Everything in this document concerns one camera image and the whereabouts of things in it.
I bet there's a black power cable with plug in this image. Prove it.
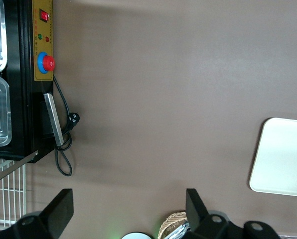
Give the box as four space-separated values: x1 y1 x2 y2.
52 74 81 177

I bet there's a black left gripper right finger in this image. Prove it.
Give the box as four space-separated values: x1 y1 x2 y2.
185 188 209 232

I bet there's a beige plastic tray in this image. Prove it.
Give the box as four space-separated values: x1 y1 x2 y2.
249 117 297 198

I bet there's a white wire basket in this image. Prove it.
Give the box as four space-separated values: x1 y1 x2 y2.
0 159 27 230

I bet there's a black sealing machine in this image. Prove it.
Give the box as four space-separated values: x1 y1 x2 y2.
0 0 64 164

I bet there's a wicker basket with foil trays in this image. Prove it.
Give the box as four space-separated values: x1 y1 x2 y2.
158 211 189 239

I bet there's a red emergency stop button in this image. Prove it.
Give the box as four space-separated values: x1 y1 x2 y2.
37 51 56 74

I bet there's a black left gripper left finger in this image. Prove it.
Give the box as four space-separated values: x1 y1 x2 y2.
40 188 74 237

